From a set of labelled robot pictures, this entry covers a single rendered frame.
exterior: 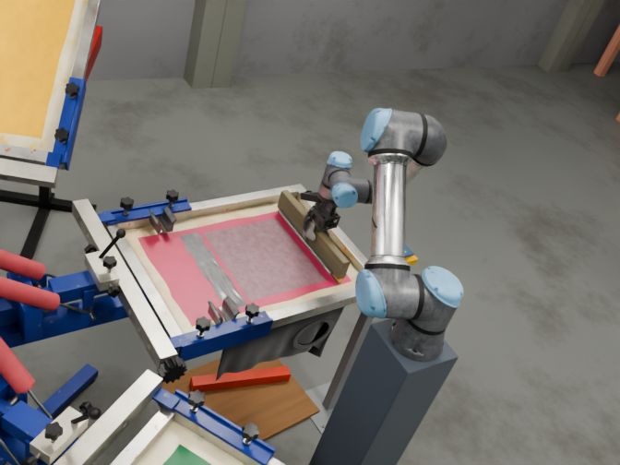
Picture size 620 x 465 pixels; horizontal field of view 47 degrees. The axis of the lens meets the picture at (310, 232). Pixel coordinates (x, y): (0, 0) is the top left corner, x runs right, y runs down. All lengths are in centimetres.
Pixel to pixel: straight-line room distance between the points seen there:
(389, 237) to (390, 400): 46
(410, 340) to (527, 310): 246
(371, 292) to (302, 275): 69
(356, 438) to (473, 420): 145
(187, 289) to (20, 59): 94
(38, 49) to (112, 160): 187
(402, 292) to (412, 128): 42
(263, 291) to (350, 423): 50
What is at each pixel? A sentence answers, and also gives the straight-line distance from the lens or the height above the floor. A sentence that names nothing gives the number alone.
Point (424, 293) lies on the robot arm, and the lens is 178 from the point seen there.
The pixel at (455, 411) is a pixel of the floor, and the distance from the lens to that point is 354.
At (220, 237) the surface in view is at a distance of 244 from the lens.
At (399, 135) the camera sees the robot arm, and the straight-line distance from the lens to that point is 182.
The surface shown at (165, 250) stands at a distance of 235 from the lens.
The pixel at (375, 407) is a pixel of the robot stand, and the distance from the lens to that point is 203.
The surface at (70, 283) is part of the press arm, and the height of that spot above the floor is 104.
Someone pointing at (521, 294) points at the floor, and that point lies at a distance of 438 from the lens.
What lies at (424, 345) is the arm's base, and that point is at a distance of 188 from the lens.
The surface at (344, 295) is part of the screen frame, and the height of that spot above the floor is 99.
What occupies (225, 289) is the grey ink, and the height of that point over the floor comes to 96.
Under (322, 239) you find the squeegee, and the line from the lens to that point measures 239.
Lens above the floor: 252
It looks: 38 degrees down
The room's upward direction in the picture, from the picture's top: 18 degrees clockwise
